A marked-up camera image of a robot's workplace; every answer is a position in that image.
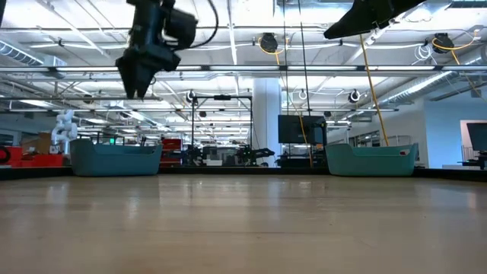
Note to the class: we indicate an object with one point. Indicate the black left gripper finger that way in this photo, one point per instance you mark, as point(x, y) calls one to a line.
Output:
point(148, 78)
point(129, 74)

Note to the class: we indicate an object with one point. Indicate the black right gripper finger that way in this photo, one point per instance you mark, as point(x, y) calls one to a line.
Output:
point(361, 21)

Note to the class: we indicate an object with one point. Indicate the black background robot arm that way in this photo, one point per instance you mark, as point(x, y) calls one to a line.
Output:
point(255, 154)

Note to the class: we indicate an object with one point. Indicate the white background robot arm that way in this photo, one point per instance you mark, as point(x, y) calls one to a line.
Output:
point(64, 131)

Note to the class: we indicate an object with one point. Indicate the red tool cabinet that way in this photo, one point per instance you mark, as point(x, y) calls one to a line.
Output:
point(172, 150)

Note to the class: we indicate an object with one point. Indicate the blue-grey plastic bin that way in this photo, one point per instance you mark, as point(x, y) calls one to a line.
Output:
point(114, 160)

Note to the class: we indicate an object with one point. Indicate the long ceiling light bar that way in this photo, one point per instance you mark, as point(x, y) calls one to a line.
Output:
point(266, 68)

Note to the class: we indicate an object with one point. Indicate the cardboard box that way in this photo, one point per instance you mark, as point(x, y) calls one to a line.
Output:
point(38, 144)

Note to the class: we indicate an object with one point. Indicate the red crate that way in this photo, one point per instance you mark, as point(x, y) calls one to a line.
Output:
point(38, 160)

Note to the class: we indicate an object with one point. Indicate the white column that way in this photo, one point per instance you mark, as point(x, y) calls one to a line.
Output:
point(266, 122)

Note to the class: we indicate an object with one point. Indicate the black monitor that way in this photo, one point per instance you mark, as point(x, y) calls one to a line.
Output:
point(293, 129)
point(478, 137)

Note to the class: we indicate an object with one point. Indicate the teal plastic bin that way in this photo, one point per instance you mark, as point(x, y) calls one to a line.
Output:
point(369, 161)

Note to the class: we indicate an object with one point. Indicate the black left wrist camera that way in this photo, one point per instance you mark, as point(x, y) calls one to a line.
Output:
point(182, 26)

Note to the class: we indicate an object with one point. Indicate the black metal frame rig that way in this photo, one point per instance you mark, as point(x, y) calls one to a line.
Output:
point(221, 97)

